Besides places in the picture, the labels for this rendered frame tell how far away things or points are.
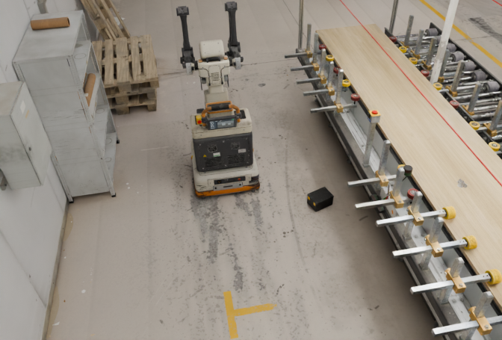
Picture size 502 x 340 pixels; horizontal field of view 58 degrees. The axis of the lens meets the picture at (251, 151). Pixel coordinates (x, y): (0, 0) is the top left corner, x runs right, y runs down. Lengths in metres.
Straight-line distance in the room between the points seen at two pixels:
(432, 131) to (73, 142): 3.05
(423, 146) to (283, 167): 1.58
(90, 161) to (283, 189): 1.85
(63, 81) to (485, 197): 3.27
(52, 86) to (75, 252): 1.45
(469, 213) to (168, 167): 2.95
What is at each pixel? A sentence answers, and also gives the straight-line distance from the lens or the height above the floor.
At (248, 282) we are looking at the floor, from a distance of 3.86.
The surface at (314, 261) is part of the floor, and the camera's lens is 3.99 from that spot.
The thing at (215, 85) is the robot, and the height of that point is 1.03.
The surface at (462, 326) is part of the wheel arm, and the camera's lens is 2.74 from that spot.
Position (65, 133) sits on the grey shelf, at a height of 0.83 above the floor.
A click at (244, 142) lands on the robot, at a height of 0.60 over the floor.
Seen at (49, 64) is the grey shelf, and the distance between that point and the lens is 3.92.
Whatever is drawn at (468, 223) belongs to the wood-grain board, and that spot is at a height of 0.90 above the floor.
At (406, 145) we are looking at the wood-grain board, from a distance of 3.78.
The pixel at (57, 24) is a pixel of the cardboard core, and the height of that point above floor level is 1.59.
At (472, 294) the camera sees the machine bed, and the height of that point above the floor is 0.70.
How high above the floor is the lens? 3.19
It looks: 40 degrees down
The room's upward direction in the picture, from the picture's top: 2 degrees counter-clockwise
